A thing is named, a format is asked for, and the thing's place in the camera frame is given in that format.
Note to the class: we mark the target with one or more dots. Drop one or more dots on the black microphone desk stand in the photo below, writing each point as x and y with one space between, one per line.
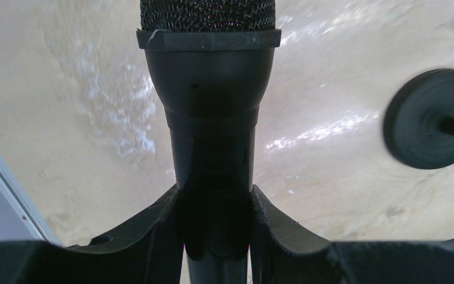
418 125

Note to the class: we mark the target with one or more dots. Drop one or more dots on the aluminium table frame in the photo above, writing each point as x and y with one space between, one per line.
19 217

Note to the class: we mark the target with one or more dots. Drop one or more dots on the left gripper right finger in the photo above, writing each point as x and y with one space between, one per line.
283 251

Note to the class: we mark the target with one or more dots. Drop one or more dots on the black microphone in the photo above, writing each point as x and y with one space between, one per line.
210 63

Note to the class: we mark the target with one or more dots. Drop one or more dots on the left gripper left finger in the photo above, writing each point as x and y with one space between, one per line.
146 248

